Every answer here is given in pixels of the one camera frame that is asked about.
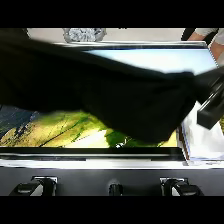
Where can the black T-shirt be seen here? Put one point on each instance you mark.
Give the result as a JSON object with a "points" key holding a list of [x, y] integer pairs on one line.
{"points": [[133, 106]]}

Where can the silver frame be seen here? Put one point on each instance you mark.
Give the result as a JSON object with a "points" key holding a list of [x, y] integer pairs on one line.
{"points": [[100, 164]]}

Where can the grey patterned garment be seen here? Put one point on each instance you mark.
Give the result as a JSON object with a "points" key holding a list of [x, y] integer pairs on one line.
{"points": [[84, 34]]}

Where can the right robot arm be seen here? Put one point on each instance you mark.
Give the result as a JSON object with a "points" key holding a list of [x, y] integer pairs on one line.
{"points": [[210, 110]]}

